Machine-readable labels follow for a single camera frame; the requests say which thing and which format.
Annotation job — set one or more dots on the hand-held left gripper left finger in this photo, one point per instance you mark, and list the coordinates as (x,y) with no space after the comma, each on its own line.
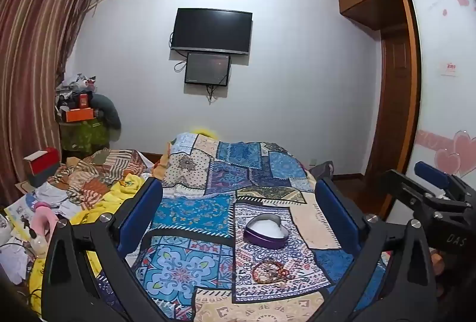
(143,211)

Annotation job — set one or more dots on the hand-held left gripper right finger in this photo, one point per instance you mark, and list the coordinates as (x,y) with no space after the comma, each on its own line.
(336,215)

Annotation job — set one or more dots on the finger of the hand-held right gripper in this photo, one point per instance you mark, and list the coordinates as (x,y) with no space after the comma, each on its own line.
(401,186)
(431,171)

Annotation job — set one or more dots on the purple heart-shaped tin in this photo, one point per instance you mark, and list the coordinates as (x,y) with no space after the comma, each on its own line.
(266,231)

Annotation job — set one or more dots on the yellow blanket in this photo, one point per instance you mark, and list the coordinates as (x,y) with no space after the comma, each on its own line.
(119,191)

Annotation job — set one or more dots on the grey purple bag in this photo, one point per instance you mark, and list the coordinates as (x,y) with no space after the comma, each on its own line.
(322,169)

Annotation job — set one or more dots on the blue patchwork blanket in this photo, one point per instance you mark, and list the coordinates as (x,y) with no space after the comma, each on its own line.
(208,262)

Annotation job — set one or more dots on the green patterned cloth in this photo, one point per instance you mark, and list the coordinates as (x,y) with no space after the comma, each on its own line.
(83,138)

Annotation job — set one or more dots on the red and white box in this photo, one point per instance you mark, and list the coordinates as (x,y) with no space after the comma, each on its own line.
(44,165)

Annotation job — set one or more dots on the orange box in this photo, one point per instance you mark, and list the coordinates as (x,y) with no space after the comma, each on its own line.
(78,114)

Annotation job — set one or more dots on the illustrated book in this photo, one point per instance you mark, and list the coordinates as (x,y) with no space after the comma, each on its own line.
(20,212)

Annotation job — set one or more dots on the pile of toys and boxes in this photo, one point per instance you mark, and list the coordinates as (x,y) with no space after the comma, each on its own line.
(76,91)

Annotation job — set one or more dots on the brown striped curtain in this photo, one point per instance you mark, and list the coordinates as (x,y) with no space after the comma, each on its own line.
(33,46)

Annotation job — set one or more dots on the small black wall monitor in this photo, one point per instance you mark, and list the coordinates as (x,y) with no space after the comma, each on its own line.
(207,68)

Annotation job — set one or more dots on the black wall television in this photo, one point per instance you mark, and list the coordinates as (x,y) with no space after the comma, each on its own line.
(211,31)

